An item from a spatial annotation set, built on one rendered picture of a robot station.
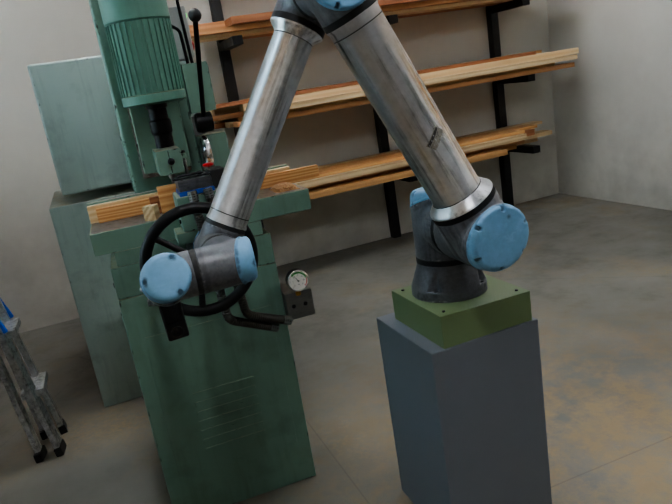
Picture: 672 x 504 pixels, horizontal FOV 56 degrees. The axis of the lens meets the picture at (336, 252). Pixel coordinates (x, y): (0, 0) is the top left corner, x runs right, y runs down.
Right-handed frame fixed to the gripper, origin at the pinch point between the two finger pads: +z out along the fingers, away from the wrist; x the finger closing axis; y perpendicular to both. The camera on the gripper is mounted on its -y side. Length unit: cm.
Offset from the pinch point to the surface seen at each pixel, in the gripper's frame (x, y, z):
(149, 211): -1.2, 25.6, 17.3
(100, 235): 12.2, 22.1, 17.2
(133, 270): 6.4, 11.7, 21.0
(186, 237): -8.4, 15.4, 9.5
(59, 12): 16, 189, 213
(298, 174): -47, 30, 31
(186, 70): -23, 70, 35
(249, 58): -89, 153, 231
